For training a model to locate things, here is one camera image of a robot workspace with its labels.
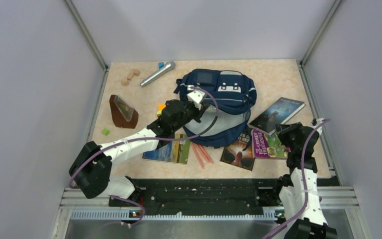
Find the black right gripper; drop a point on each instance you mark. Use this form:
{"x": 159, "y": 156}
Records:
{"x": 283, "y": 130}

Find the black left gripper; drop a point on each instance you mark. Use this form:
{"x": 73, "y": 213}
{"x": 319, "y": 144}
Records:
{"x": 199, "y": 113}

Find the dark blue Wuthering Heights book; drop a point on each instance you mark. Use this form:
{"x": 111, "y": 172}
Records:
{"x": 279, "y": 112}

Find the purple Treehouse book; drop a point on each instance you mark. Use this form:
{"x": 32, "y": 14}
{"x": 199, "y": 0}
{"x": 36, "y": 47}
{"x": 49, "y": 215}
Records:
{"x": 266, "y": 146}

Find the navy blue student backpack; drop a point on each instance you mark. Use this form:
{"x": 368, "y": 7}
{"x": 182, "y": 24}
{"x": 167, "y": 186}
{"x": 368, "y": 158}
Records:
{"x": 231, "y": 96}

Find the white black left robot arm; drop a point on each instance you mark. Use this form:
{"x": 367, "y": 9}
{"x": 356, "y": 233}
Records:
{"x": 91, "y": 170}

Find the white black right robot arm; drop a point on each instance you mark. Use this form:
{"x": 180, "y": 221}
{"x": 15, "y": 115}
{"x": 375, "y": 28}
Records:
{"x": 299, "y": 196}

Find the stacked colourful toy bricks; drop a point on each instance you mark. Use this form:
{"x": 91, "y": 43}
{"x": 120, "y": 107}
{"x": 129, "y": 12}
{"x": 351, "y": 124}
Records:
{"x": 160, "y": 108}

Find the orange pencils bundle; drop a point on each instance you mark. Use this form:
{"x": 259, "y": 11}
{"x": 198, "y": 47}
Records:
{"x": 201, "y": 155}

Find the blue green landscape book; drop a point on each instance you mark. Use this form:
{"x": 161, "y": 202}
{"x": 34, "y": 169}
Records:
{"x": 176, "y": 152}

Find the silver microphone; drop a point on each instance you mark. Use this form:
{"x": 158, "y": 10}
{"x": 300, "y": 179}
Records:
{"x": 168, "y": 66}

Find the brown wooden metronome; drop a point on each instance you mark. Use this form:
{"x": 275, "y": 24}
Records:
{"x": 123, "y": 115}

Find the Three Days To See book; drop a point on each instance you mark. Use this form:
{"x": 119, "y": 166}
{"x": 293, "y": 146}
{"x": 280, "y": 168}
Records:
{"x": 239, "y": 153}

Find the wooden block puzzle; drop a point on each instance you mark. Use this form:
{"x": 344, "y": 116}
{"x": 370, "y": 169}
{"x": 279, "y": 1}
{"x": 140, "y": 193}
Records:
{"x": 132, "y": 73}

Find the small green cube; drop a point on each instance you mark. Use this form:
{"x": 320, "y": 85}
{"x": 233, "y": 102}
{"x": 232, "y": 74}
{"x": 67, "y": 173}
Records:
{"x": 105, "y": 132}

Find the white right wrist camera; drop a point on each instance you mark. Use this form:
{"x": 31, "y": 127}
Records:
{"x": 316, "y": 122}

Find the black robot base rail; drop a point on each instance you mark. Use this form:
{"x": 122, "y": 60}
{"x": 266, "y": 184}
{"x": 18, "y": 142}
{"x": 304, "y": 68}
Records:
{"x": 208, "y": 197}

